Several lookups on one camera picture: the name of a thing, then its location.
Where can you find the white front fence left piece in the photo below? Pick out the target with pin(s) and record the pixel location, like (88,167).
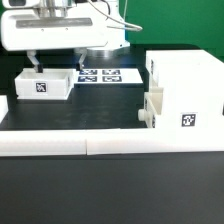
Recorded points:
(42,143)

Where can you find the white drawer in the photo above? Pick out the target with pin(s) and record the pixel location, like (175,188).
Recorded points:
(51,84)
(153,100)

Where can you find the white front fence right piece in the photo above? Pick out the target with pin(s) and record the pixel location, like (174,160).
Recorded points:
(153,140)

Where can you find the white fence piece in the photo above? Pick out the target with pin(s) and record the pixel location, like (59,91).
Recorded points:
(42,143)
(3,107)
(153,140)

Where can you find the white drawer cabinet box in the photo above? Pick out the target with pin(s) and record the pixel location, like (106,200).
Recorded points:
(193,88)

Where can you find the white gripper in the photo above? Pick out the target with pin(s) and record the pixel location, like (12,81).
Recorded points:
(31,25)

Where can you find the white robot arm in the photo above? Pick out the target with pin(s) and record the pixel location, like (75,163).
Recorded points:
(85,26)

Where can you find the white front drawer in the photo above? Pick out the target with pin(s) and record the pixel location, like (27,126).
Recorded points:
(153,100)

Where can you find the white marker sheet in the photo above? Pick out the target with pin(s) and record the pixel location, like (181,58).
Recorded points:
(108,76)

